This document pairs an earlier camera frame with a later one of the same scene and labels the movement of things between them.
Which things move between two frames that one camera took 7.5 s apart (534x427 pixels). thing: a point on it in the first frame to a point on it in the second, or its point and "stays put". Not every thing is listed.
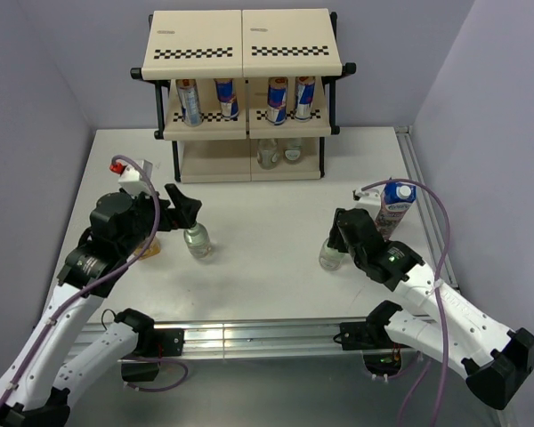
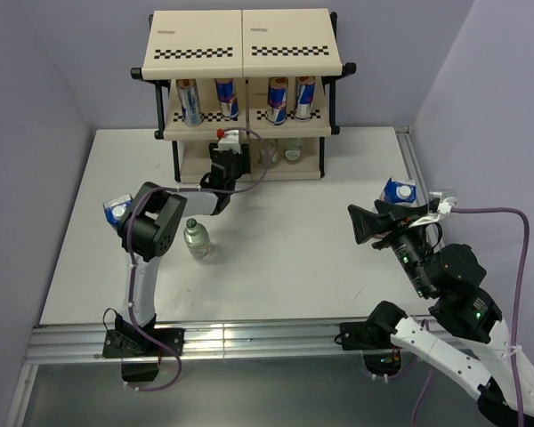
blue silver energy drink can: x=304 y=95 stays put
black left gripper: x=183 y=213 to x=243 y=159
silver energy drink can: x=190 y=102 stays put
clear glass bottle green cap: x=268 y=153 stays put
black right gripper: x=335 y=236 to x=364 y=221
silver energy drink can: x=228 y=100 stays put
